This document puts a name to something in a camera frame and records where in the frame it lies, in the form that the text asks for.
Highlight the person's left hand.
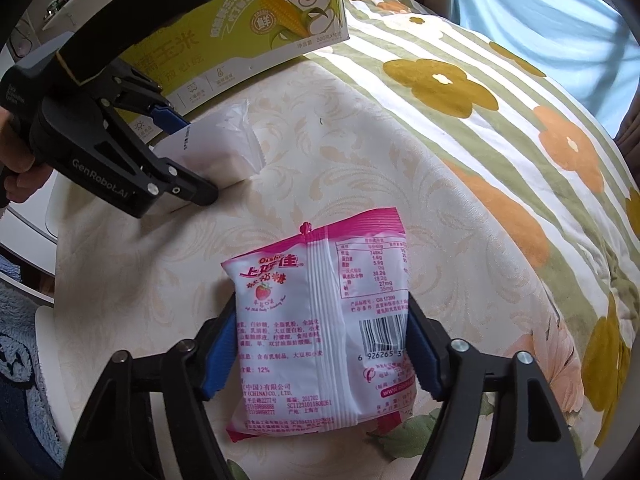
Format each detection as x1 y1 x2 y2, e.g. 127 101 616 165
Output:
0 110 57 207

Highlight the striped floral blanket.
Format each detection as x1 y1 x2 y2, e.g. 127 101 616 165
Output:
305 0 640 480

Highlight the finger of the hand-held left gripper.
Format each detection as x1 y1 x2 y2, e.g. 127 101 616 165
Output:
107 59 189 136
100 100 220 218

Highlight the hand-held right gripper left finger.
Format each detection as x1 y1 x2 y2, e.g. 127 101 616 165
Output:
60 304 239 480

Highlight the yellow-green cardboard box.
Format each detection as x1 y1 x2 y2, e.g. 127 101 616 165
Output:
112 0 350 142

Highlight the plain white snack packet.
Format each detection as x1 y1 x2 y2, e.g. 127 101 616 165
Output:
150 99 267 214

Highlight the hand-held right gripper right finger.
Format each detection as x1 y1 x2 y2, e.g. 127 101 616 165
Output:
407 292 583 480

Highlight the pink and white marshmallow packet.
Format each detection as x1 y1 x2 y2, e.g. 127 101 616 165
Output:
221 207 418 445

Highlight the light blue curtain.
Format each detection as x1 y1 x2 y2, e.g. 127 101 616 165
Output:
449 0 640 132

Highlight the fluffy blue rug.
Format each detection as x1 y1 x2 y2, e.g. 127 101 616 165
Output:
0 255 67 463

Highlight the white furniture frame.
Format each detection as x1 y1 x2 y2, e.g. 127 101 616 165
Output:
0 180 68 307

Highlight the cream patterned bedsheet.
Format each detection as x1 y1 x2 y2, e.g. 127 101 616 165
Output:
52 52 568 480

